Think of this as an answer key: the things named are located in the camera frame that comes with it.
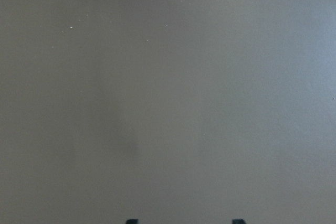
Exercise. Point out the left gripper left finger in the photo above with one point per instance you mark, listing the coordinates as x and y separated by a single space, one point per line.
131 221

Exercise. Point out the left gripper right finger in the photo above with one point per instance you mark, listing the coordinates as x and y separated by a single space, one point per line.
238 221

